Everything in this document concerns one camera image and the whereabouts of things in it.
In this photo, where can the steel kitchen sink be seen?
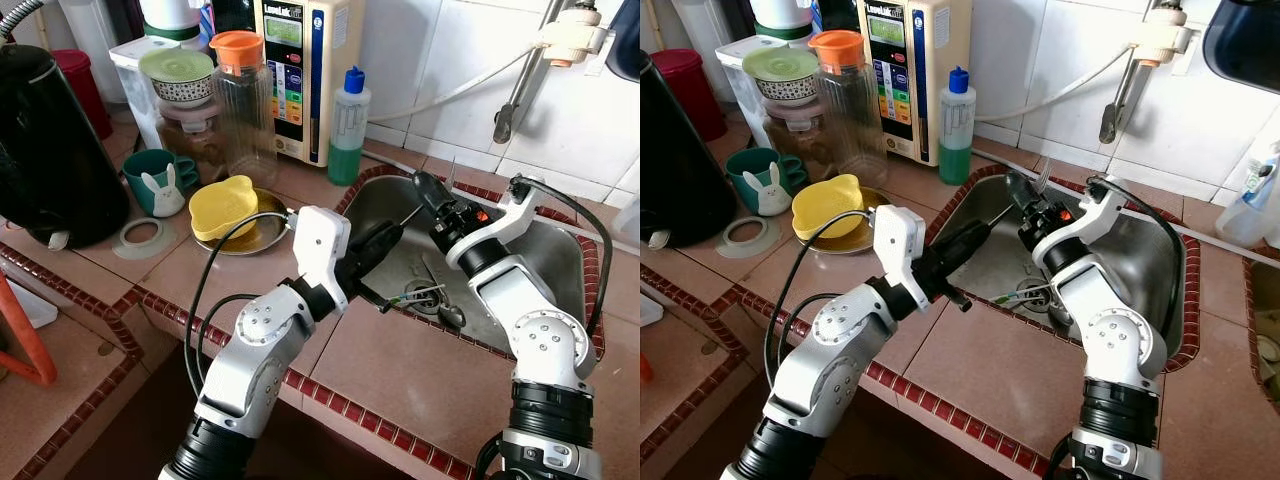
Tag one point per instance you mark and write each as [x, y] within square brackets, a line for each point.
[1150, 250]
[560, 250]

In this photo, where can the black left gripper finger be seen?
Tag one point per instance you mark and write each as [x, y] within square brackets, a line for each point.
[385, 238]
[960, 238]
[962, 258]
[385, 258]

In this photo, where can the steel faucet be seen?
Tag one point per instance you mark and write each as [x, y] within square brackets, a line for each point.
[522, 90]
[1127, 90]

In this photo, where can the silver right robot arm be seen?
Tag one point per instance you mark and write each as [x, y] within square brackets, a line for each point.
[545, 350]
[1120, 350]

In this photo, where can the orange stool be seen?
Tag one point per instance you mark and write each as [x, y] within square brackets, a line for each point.
[646, 368]
[25, 340]

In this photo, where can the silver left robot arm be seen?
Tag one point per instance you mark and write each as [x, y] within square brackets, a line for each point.
[820, 370]
[250, 370]

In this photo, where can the translucent white plastic container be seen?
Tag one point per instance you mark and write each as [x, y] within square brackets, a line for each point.
[735, 90]
[128, 90]

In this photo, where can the white plastic tray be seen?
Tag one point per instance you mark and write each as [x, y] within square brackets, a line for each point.
[650, 308]
[42, 312]

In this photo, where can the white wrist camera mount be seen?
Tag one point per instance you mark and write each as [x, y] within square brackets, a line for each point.
[322, 255]
[900, 255]
[1085, 225]
[500, 225]

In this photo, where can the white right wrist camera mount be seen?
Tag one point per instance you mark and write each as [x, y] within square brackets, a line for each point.
[1085, 225]
[500, 225]

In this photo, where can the teal rabbit mug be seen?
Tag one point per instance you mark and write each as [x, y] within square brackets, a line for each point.
[148, 178]
[752, 178]

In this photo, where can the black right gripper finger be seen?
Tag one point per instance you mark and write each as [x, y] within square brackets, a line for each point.
[432, 193]
[1024, 193]

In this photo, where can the steel sink drain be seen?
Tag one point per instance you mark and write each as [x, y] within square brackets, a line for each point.
[1025, 308]
[420, 309]

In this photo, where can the glass pitcher orange lid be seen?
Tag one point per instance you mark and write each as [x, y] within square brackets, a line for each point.
[850, 120]
[247, 120]

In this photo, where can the cream water ionizer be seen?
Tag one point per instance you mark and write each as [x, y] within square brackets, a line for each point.
[928, 80]
[320, 80]

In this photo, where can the steel spoon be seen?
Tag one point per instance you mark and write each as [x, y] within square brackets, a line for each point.
[452, 317]

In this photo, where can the steel bowl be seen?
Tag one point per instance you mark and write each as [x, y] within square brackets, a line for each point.
[868, 240]
[265, 240]

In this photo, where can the yellow plastic bowl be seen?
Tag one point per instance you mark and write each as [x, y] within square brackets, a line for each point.
[827, 206]
[222, 208]

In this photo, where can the red canister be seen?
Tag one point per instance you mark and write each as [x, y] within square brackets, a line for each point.
[692, 95]
[85, 95]

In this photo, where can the green round lid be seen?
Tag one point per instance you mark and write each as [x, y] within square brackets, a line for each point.
[780, 63]
[176, 63]

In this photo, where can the white thermos green band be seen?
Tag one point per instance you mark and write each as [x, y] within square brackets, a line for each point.
[172, 15]
[782, 15]

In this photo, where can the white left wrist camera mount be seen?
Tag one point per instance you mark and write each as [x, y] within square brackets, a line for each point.
[322, 255]
[900, 255]

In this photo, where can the green dish soap bottle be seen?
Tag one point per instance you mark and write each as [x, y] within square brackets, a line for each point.
[957, 160]
[348, 160]

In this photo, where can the black electric kettle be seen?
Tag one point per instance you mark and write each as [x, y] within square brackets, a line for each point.
[60, 160]
[690, 170]

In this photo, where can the small steel side sink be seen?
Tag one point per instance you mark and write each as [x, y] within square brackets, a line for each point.
[1265, 340]

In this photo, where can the glass jar pink lid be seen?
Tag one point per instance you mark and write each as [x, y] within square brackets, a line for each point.
[800, 145]
[193, 145]

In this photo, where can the patterned ceramic bowl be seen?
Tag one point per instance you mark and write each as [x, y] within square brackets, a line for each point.
[787, 91]
[182, 91]

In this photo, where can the white faucet filter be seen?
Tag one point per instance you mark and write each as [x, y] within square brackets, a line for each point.
[1163, 40]
[575, 40]

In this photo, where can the dark blue pan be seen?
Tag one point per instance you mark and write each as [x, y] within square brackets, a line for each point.
[625, 40]
[1245, 45]

